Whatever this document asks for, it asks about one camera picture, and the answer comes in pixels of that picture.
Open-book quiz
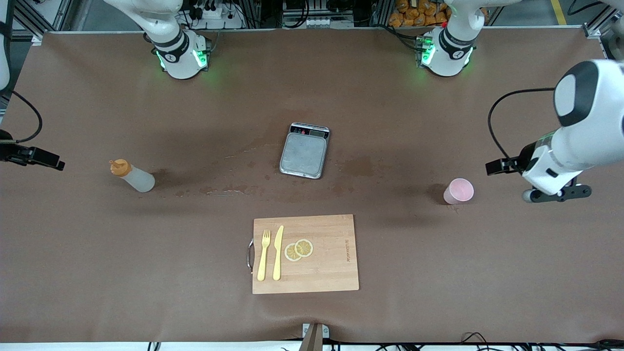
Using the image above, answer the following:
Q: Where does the wooden cutting board metal handle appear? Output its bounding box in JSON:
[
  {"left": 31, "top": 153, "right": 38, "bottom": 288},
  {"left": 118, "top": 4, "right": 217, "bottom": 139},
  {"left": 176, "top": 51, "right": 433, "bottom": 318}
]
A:
[{"left": 247, "top": 214, "right": 360, "bottom": 295}]

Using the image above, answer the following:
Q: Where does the aluminium frame rail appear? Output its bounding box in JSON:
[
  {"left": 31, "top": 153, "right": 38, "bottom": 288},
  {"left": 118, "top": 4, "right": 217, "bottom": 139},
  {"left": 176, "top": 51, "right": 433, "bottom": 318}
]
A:
[
  {"left": 10, "top": 0, "right": 74, "bottom": 45},
  {"left": 583, "top": 0, "right": 624, "bottom": 61}
]

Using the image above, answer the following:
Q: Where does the yellow plastic fork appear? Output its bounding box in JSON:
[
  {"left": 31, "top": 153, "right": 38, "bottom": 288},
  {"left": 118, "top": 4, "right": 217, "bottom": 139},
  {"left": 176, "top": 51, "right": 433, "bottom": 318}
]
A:
[{"left": 257, "top": 230, "right": 272, "bottom": 282}]

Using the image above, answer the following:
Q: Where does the brown table mat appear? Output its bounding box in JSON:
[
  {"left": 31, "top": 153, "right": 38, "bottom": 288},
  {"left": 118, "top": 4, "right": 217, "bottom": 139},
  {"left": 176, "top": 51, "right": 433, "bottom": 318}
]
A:
[{"left": 0, "top": 27, "right": 624, "bottom": 345}]

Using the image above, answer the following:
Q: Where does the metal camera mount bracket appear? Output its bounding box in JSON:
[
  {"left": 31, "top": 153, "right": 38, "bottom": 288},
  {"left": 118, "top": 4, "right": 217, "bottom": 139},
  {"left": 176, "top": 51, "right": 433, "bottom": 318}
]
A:
[{"left": 298, "top": 323, "right": 331, "bottom": 351}]

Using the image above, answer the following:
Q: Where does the silver digital kitchen scale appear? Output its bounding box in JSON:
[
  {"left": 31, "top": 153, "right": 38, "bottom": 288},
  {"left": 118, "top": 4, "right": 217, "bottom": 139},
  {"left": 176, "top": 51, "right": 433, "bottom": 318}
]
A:
[{"left": 279, "top": 122, "right": 332, "bottom": 180}]

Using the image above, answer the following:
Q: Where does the orange snack bags pile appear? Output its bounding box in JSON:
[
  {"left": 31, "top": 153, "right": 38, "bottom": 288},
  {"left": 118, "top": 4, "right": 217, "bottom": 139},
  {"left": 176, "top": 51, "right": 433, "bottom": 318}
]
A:
[{"left": 389, "top": 0, "right": 451, "bottom": 28}]

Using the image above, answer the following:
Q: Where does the yellow plastic knife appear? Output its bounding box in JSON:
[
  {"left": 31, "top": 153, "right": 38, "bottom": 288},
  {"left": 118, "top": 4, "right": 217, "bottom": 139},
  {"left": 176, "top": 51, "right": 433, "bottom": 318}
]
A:
[{"left": 273, "top": 225, "right": 285, "bottom": 282}]

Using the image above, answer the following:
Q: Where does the pink plastic cup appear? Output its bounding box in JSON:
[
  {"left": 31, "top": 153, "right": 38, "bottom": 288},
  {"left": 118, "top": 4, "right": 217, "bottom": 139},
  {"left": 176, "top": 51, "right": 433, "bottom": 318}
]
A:
[{"left": 443, "top": 178, "right": 475, "bottom": 206}]

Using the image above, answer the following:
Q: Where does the black floor cable loop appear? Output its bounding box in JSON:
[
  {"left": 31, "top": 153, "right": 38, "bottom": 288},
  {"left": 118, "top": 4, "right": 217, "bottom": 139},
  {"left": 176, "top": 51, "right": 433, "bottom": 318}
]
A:
[{"left": 460, "top": 332, "right": 494, "bottom": 346}]

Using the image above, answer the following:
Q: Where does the white power strip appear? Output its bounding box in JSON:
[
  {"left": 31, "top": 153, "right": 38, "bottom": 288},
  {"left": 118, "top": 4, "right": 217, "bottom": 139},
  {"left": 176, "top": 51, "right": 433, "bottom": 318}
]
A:
[{"left": 188, "top": 0, "right": 244, "bottom": 30}]

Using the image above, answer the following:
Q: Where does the clear sauce bottle orange cap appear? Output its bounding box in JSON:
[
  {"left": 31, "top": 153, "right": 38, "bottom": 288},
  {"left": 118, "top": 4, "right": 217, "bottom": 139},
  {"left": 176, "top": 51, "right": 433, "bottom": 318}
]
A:
[{"left": 109, "top": 159, "right": 156, "bottom": 193}]

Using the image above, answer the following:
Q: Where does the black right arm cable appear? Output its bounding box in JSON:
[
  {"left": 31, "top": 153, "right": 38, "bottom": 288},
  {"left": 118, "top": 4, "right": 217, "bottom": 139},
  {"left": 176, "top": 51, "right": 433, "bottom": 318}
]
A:
[{"left": 11, "top": 90, "right": 44, "bottom": 145}]

